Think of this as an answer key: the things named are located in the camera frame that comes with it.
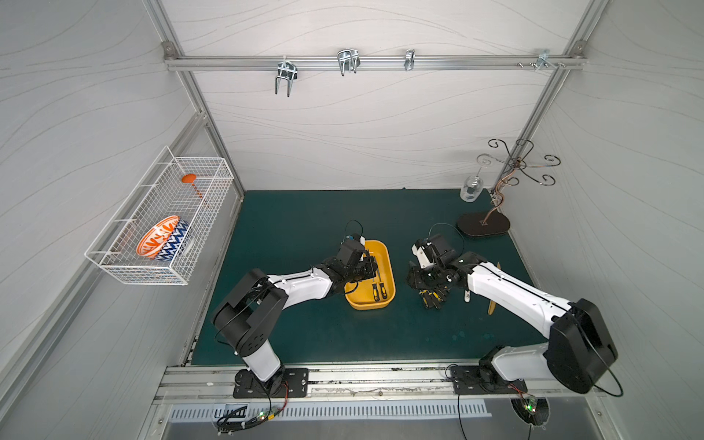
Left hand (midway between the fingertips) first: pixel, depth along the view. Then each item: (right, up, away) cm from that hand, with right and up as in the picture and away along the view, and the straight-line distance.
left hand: (380, 267), depth 88 cm
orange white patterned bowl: (-56, +10, -25) cm, 62 cm away
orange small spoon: (-56, +28, -10) cm, 64 cm away
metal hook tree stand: (+46, +14, +19) cm, 52 cm away
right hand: (+10, -3, -3) cm, 11 cm away
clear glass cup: (+33, +27, +7) cm, 43 cm away
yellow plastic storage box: (0, -8, +2) cm, 9 cm away
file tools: (-2, -6, -2) cm, 7 cm away
